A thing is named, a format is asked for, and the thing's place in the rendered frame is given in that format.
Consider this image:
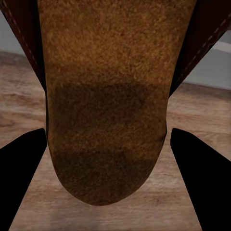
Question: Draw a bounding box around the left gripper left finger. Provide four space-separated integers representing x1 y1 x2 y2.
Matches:
0 128 48 231

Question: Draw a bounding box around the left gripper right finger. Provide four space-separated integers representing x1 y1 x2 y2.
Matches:
170 128 231 231

